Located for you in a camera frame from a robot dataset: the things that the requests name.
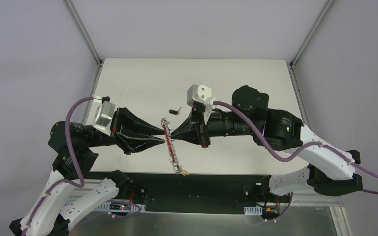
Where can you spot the metal frame post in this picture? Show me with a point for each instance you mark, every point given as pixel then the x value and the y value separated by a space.
pixel 312 32
pixel 74 14

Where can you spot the left white cable duct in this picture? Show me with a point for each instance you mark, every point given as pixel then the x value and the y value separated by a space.
pixel 120 207

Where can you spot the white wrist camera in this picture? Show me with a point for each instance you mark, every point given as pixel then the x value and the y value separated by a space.
pixel 104 115
pixel 201 94

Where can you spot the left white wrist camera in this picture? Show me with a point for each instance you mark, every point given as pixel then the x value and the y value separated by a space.
pixel 104 115

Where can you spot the right metal frame post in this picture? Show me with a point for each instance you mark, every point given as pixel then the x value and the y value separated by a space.
pixel 312 32

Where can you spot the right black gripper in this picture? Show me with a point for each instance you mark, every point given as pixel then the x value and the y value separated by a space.
pixel 203 128

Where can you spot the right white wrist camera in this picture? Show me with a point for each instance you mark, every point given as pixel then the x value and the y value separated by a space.
pixel 201 94

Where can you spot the black head small key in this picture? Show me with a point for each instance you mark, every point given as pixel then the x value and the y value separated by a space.
pixel 175 112

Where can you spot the right white cable duct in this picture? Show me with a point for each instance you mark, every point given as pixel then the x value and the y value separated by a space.
pixel 253 210

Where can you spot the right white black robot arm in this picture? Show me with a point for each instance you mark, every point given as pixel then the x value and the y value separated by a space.
pixel 329 171

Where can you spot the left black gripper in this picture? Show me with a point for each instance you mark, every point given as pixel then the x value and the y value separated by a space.
pixel 116 129

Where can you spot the white cable duct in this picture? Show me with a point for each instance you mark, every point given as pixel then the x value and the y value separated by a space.
pixel 120 207
pixel 253 210

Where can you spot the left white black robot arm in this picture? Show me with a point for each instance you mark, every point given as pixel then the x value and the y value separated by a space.
pixel 73 143

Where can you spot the red keyring holder with rings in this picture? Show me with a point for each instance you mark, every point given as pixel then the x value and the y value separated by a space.
pixel 171 150

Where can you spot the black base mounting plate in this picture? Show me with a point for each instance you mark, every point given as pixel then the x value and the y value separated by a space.
pixel 199 193

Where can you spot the left metal frame post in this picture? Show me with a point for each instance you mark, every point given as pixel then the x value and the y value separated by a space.
pixel 74 14

